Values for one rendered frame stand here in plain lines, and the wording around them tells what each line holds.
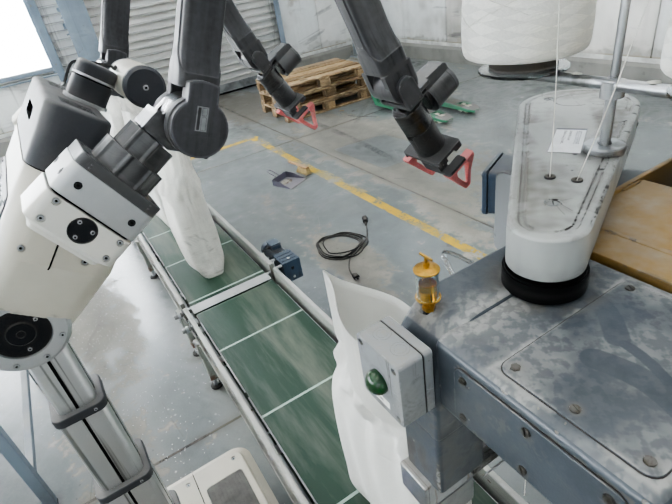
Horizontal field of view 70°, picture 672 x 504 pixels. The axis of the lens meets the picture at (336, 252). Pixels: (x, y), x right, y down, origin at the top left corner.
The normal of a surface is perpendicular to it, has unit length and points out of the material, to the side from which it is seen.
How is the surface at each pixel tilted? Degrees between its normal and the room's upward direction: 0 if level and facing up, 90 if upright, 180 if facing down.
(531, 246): 90
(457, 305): 10
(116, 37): 78
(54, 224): 90
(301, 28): 90
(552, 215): 0
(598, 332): 0
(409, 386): 90
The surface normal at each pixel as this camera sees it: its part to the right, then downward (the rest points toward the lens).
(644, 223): -0.15, -0.84
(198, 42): 0.49, 0.31
